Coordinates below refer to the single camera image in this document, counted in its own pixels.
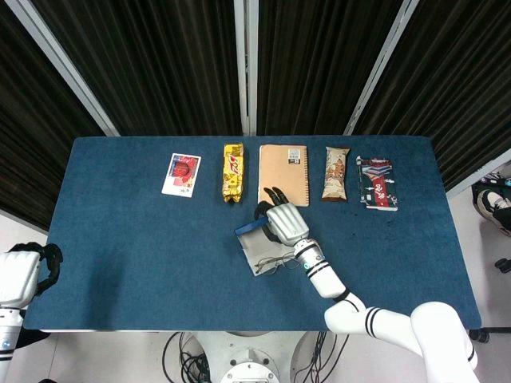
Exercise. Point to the black caster wheel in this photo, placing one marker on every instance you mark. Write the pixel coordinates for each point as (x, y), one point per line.
(504, 265)

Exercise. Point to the thin metal-framed eyeglasses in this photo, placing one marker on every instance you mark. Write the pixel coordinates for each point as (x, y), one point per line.
(268, 261)

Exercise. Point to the black wheeled stand leg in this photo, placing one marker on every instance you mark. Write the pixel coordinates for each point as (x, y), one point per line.
(479, 335)

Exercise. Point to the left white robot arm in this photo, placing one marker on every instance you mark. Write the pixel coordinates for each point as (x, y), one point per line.
(8, 327)

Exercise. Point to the white partition post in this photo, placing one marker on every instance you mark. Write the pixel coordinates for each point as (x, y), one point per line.
(379, 68)
(66, 64)
(245, 64)

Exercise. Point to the white black sneaker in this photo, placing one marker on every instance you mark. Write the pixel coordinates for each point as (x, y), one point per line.
(493, 205)

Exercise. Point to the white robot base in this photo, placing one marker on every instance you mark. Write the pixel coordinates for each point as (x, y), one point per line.
(249, 359)

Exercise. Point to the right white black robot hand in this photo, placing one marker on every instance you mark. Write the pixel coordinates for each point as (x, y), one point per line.
(287, 223)

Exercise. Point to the black pleated curtain panel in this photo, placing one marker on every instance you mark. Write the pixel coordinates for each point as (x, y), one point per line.
(315, 60)
(459, 88)
(28, 139)
(159, 60)

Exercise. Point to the yellow snack packet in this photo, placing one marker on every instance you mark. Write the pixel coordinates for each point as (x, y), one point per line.
(233, 173)

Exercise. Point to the white partition bottom rail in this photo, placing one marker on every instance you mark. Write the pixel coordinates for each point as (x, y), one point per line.
(453, 191)

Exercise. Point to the white red picture card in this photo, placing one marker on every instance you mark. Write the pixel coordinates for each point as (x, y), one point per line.
(181, 175)

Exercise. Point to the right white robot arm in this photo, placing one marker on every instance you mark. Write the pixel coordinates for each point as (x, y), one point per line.
(325, 279)

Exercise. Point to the dark patterned red packet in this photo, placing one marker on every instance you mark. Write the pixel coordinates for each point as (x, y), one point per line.
(377, 185)

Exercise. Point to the blue glasses case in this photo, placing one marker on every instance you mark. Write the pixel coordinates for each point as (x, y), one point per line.
(255, 243)

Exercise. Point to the blue felt table mat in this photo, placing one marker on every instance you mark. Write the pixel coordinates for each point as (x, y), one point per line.
(159, 259)

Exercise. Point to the brown spiral notebook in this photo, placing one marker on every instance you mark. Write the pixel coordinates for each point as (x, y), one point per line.
(281, 167)

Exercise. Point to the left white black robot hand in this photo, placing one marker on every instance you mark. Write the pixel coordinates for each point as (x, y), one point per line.
(18, 279)

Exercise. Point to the brown snack bar wrapper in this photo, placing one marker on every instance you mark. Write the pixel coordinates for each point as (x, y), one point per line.
(335, 175)

